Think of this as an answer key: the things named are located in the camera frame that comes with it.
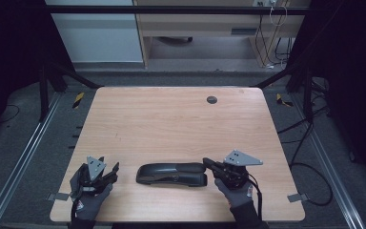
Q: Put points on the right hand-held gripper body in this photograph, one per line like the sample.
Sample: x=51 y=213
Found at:
x=235 y=168

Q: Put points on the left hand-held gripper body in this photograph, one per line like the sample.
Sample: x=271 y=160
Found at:
x=95 y=168

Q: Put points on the person's right hand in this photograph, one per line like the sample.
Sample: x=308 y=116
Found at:
x=238 y=195

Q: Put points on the grey tape piece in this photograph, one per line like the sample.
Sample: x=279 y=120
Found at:
x=297 y=197
x=57 y=196

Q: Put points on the white cabinet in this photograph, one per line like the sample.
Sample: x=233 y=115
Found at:
x=98 y=38

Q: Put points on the light wooden desk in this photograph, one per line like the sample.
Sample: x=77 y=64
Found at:
x=203 y=27

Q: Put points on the dark curtain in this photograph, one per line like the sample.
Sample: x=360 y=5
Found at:
x=352 y=63
x=9 y=47

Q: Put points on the black metal crossbar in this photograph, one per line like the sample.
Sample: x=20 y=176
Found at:
x=171 y=9

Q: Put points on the aluminium floor rail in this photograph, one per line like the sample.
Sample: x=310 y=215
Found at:
x=340 y=191
x=25 y=156

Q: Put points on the black metal frame stand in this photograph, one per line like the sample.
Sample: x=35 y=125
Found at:
x=308 y=95
x=44 y=95

